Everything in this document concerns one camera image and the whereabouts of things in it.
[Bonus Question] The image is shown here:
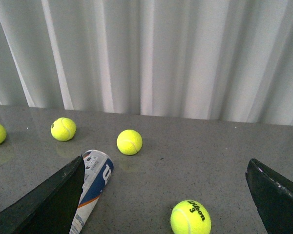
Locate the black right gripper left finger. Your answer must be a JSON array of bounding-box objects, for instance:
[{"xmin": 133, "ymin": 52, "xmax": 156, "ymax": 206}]
[{"xmin": 0, "ymin": 156, "xmax": 85, "ymax": 234}]

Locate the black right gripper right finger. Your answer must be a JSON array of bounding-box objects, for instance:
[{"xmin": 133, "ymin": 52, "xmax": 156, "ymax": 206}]
[{"xmin": 246, "ymin": 158, "xmax": 293, "ymax": 234}]

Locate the clear Wilson tennis ball can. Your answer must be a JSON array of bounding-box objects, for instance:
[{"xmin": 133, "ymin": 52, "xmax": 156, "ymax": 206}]
[{"xmin": 69, "ymin": 150, "xmax": 114, "ymax": 234}]

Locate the yellow Wilson 3 tennis ball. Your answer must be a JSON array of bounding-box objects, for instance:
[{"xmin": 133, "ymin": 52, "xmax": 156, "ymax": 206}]
[{"xmin": 170, "ymin": 199, "xmax": 211, "ymax": 234}]

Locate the yellow tennis ball middle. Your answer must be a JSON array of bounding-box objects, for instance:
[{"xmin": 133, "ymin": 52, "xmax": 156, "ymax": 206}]
[{"xmin": 117, "ymin": 129, "xmax": 143, "ymax": 156}]

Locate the white pleated curtain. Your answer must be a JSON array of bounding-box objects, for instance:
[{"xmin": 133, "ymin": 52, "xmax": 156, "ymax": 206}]
[{"xmin": 0, "ymin": 0, "xmax": 293, "ymax": 125}]

